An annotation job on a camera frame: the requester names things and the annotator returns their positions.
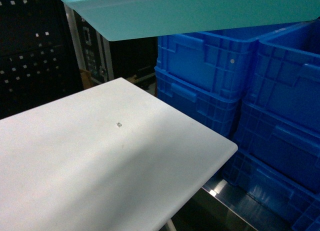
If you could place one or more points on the turquoise plastic bin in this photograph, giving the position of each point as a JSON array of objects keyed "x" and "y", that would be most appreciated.
[{"x": 119, "y": 20}]

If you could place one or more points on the black equipment rack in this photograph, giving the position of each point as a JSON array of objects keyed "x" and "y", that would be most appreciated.
[{"x": 89, "y": 46}]

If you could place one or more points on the blue crate stack left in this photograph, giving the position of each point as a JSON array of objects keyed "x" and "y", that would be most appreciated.
[{"x": 278, "y": 134}]

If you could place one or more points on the blue crate under cardboard crate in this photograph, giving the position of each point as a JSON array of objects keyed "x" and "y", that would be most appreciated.
[{"x": 215, "y": 112}]

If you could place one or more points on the blue crate with cardboard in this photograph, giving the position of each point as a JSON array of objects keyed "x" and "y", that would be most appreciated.
[{"x": 218, "y": 61}]

